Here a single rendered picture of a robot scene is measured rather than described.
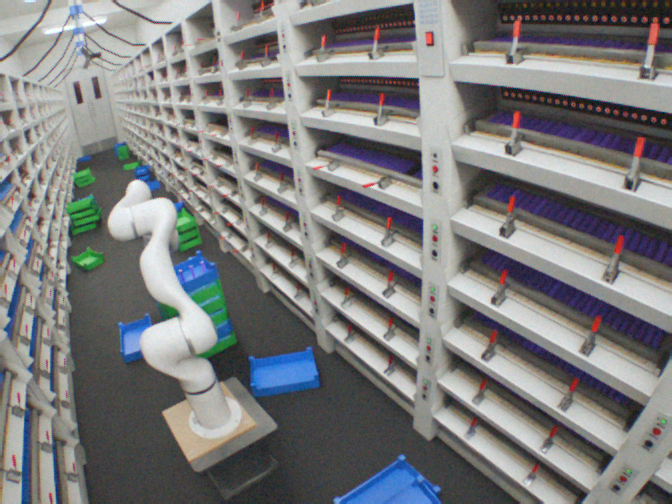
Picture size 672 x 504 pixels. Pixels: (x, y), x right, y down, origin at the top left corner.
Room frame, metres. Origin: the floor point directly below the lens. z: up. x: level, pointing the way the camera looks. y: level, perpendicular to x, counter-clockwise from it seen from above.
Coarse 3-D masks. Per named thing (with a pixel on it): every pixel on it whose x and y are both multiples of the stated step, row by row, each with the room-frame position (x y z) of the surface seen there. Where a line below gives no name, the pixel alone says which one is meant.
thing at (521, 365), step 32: (448, 320) 0.89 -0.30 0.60; (480, 320) 0.88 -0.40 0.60; (480, 352) 0.79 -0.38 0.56; (512, 352) 0.75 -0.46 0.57; (544, 352) 0.69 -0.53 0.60; (512, 384) 0.66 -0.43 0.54; (544, 384) 0.62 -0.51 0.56; (576, 384) 0.54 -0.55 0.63; (576, 416) 0.50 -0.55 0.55; (608, 416) 0.46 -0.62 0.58; (608, 448) 0.40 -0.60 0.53
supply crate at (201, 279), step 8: (200, 256) 1.75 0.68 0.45; (184, 264) 1.71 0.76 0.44; (192, 264) 1.73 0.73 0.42; (200, 264) 1.75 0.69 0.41; (208, 264) 1.69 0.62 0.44; (176, 272) 1.67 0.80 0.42; (184, 272) 1.69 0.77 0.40; (200, 272) 1.68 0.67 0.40; (208, 272) 1.59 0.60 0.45; (216, 272) 1.61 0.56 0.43; (192, 280) 1.53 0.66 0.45; (200, 280) 1.56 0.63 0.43; (208, 280) 1.58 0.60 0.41; (184, 288) 1.50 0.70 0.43; (192, 288) 1.52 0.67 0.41
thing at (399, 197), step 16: (320, 144) 1.52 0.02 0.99; (304, 160) 1.48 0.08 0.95; (320, 160) 1.46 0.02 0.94; (320, 176) 1.41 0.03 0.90; (336, 176) 1.31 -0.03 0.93; (352, 176) 1.26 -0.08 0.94; (368, 176) 1.22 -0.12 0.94; (368, 192) 1.17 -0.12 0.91; (384, 192) 1.10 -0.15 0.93; (400, 192) 1.07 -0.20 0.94; (416, 192) 1.04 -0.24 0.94; (400, 208) 1.06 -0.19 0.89; (416, 208) 0.99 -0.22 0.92
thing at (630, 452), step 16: (656, 400) 0.36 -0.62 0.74; (640, 416) 0.37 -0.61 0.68; (640, 432) 0.36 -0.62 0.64; (624, 448) 0.37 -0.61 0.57; (640, 448) 0.34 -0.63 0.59; (640, 464) 0.32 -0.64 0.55; (656, 464) 0.30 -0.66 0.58; (608, 480) 0.36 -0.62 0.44; (640, 480) 0.30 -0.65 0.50; (592, 496) 0.36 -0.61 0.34; (608, 496) 0.34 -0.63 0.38; (624, 496) 0.31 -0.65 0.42
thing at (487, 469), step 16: (272, 288) 2.05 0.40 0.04; (288, 304) 1.89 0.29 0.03; (304, 320) 1.74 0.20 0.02; (368, 368) 1.30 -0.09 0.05; (384, 384) 1.19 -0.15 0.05; (400, 400) 1.09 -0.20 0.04; (448, 432) 0.88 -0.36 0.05; (464, 448) 0.79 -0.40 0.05; (480, 464) 0.71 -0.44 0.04; (496, 480) 0.64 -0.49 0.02; (512, 496) 0.57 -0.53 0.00; (528, 496) 0.54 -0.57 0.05
